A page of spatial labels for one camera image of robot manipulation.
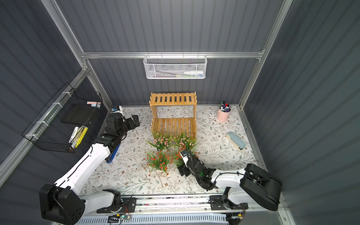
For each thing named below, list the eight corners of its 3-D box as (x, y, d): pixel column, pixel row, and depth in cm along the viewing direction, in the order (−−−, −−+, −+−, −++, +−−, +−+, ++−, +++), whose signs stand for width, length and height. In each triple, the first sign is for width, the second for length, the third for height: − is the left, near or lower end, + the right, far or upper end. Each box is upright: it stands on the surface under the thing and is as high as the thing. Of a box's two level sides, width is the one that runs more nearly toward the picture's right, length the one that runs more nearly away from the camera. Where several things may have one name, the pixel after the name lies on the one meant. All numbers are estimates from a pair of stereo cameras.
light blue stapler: (235, 152, 95) (238, 148, 91) (225, 136, 103) (227, 132, 99) (244, 149, 97) (246, 145, 92) (233, 134, 105) (235, 130, 100)
